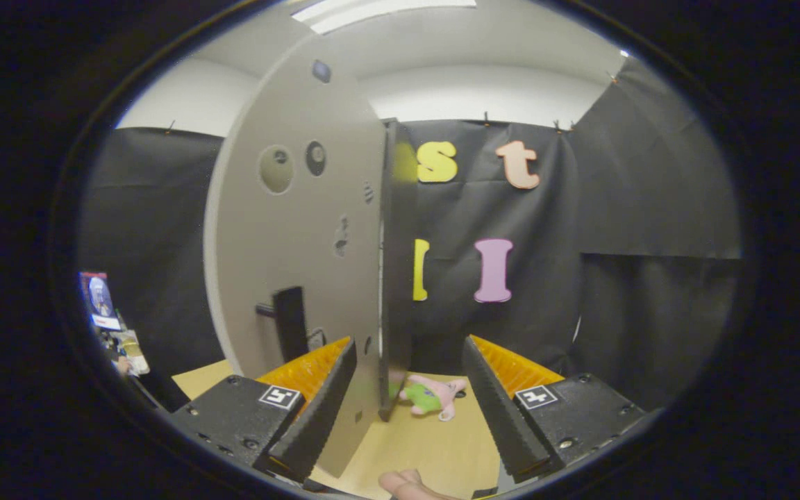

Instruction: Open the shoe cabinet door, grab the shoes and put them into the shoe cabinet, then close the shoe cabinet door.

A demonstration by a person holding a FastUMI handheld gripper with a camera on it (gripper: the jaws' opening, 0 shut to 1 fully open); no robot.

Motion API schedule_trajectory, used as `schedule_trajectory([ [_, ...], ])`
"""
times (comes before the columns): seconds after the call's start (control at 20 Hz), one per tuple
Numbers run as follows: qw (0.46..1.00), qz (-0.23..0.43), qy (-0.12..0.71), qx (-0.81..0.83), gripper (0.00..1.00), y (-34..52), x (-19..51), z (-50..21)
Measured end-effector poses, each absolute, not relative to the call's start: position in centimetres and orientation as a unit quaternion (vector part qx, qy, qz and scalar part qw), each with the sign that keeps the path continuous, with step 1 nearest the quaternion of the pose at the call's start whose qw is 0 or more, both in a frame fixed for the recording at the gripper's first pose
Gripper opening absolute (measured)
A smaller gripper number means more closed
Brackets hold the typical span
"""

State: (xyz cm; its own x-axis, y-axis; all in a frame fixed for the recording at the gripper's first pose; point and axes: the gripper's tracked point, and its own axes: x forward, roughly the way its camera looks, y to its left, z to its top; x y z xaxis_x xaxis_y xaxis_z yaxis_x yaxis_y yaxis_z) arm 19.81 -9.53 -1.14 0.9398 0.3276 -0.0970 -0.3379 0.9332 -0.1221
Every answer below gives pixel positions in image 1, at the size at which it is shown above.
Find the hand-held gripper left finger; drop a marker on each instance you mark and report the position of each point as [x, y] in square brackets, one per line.
[323, 406]

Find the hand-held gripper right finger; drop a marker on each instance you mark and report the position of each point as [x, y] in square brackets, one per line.
[501, 410]

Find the dark grey shoe cabinet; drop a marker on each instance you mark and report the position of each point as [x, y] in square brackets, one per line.
[396, 312]

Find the pink and green plush toy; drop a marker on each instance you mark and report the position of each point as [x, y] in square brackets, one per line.
[428, 397]

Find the black backdrop cloth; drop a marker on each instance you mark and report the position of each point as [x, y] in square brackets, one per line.
[615, 208]

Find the long ceiling light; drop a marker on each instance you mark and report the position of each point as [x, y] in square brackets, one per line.
[372, 10]

